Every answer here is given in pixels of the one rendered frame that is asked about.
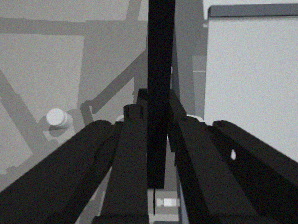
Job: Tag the light grey cylinder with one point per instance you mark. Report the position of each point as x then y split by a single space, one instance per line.
59 118

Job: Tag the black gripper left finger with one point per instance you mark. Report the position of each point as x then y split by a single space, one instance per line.
58 188

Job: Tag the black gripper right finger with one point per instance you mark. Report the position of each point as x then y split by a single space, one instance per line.
262 177

